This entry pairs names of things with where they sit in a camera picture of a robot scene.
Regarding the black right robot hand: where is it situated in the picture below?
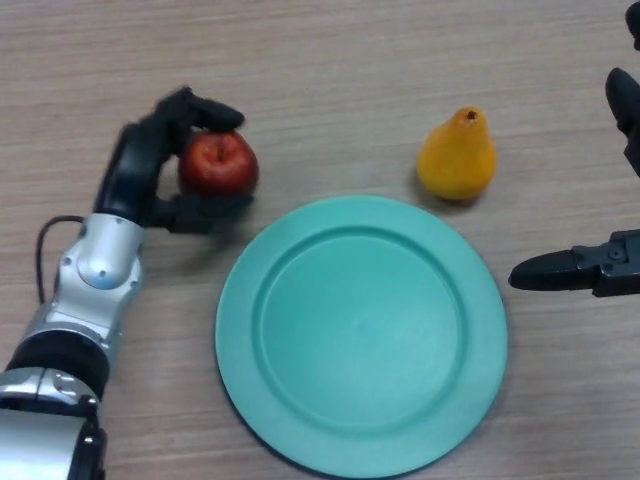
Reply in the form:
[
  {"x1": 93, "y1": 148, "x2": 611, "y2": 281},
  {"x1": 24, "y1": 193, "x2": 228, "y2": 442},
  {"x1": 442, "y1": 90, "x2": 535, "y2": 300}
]
[{"x1": 508, "y1": 0, "x2": 640, "y2": 299}]

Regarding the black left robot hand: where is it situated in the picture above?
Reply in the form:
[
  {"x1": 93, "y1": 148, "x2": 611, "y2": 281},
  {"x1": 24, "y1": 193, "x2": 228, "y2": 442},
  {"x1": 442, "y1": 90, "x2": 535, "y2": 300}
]
[{"x1": 92, "y1": 86, "x2": 254, "y2": 235}]

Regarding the yellow pear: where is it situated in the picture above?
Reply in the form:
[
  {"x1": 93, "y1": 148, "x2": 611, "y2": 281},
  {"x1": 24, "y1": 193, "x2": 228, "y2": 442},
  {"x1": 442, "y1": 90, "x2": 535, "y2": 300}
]
[{"x1": 416, "y1": 106, "x2": 499, "y2": 202}]

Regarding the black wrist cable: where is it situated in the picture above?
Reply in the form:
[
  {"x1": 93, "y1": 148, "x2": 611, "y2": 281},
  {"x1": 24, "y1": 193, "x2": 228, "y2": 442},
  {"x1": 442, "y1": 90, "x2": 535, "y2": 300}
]
[{"x1": 35, "y1": 214, "x2": 86, "y2": 306}]

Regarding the green round plate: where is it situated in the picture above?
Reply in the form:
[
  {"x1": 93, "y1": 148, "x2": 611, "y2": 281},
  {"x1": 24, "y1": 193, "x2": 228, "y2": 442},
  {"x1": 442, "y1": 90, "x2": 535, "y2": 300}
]
[{"x1": 215, "y1": 195, "x2": 509, "y2": 475}]

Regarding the red apple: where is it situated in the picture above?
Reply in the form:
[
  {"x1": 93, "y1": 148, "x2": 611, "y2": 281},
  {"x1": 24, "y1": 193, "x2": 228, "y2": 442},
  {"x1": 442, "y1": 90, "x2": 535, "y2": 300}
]
[{"x1": 178, "y1": 130, "x2": 260, "y2": 197}]

